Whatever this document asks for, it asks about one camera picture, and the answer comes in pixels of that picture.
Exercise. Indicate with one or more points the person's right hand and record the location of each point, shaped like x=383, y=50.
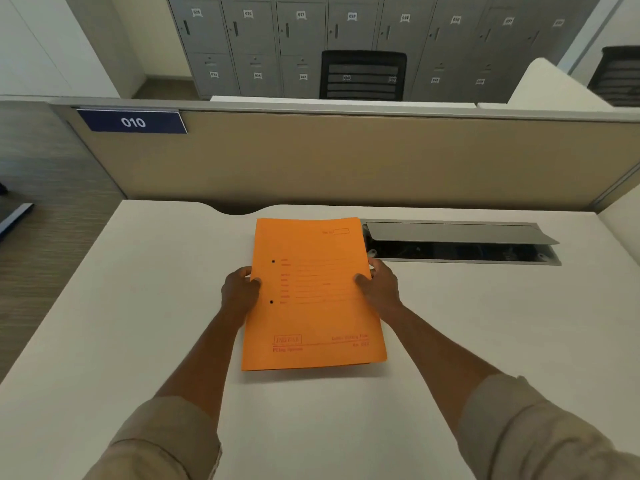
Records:
x=382, y=287

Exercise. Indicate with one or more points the person's left hand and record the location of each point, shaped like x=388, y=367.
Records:
x=237, y=294

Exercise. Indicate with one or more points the person's right thumb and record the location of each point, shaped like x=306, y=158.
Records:
x=363, y=280

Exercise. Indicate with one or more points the person's left thumb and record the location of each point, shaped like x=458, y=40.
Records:
x=254, y=283

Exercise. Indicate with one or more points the orange paper file folder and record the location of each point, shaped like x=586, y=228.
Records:
x=310, y=294

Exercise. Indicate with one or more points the person's left forearm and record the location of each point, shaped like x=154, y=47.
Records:
x=165, y=399

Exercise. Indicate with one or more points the person's right forearm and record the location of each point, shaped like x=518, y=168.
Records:
x=505, y=409

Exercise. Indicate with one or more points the beige desk partition panel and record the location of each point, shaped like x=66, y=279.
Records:
x=350, y=154

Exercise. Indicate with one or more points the blue number sign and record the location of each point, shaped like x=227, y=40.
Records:
x=132, y=121

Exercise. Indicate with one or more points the black mesh office chair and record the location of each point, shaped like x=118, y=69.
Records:
x=362, y=74
x=616, y=74

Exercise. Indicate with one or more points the grey metal locker bank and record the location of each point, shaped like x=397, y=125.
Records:
x=360, y=39

